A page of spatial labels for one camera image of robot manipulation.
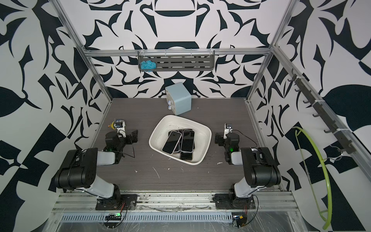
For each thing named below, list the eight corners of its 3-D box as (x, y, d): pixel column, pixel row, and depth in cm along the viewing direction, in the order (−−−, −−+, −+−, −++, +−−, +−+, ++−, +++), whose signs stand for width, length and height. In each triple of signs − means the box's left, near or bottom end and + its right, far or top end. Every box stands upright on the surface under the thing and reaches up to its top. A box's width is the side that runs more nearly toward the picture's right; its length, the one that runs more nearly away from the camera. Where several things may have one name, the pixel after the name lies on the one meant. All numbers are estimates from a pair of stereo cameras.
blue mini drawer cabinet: (175, 119, 109) (173, 104, 97) (165, 103, 120) (162, 88, 108) (192, 112, 114) (193, 97, 102) (181, 96, 125) (181, 81, 112)
